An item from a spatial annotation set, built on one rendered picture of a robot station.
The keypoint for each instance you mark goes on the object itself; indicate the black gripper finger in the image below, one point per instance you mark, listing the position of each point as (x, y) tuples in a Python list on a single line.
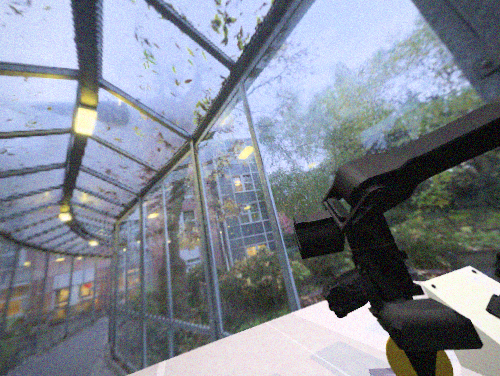
[(423, 362), (375, 313)]

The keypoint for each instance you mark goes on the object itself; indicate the gold coin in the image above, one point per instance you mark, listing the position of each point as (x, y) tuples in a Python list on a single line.
[(401, 365)]

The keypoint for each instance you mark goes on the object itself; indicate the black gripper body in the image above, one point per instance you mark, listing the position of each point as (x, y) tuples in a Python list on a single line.
[(414, 325)]

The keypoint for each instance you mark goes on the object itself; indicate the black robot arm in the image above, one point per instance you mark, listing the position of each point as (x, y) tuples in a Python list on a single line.
[(374, 184)]

